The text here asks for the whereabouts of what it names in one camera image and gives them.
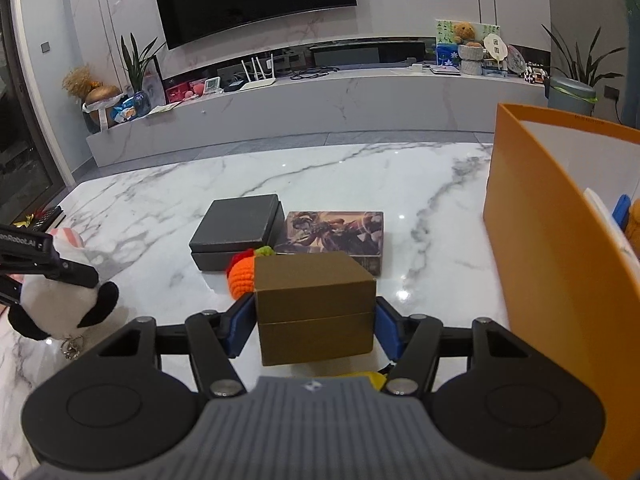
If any potted green plant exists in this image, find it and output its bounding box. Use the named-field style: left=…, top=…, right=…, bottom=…
left=120, top=34, right=165, bottom=92
left=542, top=25, right=626, bottom=88

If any potted green plant left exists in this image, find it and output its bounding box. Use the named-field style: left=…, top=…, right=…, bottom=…
left=120, top=34, right=165, bottom=92

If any marble tv console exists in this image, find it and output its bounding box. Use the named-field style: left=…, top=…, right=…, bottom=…
left=87, top=68, right=547, bottom=167

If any potted green plant right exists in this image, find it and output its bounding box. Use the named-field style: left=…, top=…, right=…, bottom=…
left=542, top=25, right=626, bottom=88

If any orange crochet fruit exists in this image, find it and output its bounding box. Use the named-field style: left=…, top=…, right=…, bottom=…
left=226, top=246, right=274, bottom=300

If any small teddy bear decoration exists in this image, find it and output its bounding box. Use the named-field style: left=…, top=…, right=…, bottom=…
left=452, top=22, right=482, bottom=47

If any white wifi router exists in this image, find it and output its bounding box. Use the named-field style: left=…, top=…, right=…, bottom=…
left=241, top=53, right=277, bottom=90

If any dark grey square box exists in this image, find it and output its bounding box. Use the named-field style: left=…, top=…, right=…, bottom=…
left=189, top=194, right=285, bottom=272

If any brown cardboard box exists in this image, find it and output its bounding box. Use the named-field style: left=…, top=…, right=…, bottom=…
left=255, top=252, right=376, bottom=366

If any grey trash bin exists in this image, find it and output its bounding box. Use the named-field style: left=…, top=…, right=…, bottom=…
left=546, top=76, right=598, bottom=116

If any panda plush keychain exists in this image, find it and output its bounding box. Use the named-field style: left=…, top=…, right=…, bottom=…
left=6, top=226, right=122, bottom=361

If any orange storage box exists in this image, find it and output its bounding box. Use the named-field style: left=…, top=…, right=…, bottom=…
left=483, top=104, right=639, bottom=479

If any illustrated card box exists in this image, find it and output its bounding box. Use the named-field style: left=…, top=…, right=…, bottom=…
left=274, top=211, right=384, bottom=278

